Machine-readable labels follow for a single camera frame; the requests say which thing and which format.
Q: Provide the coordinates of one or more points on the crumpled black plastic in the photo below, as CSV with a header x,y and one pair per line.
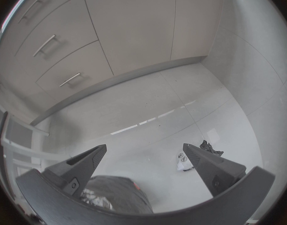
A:
x,y
210,148

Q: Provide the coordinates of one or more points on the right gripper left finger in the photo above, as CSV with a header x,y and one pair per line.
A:
x,y
82,167

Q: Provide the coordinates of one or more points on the white printed wrapper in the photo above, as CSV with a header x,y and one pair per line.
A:
x,y
184,162

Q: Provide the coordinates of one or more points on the white frame stand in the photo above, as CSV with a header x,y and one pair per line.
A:
x,y
19,146

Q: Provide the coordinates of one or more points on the black plastic bag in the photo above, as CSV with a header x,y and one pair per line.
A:
x,y
120,196

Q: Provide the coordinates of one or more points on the white cabinet with drawers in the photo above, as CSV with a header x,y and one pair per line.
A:
x,y
124,27

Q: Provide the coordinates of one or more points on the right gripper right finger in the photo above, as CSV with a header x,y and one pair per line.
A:
x,y
211,170

